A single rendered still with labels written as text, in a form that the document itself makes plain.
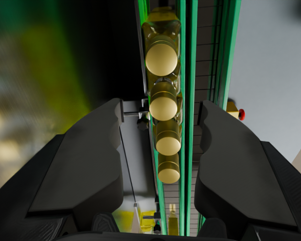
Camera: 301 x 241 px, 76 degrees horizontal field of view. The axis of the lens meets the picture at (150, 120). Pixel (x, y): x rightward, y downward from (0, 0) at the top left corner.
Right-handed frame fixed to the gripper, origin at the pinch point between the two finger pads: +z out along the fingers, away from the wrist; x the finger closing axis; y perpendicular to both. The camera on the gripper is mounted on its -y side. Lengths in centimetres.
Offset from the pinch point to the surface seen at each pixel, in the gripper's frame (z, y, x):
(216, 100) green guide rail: 34.5, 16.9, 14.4
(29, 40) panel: 7.1, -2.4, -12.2
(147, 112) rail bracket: 28.5, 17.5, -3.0
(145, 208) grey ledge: 37, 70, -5
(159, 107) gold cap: 9.1, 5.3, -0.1
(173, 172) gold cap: 9.1, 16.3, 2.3
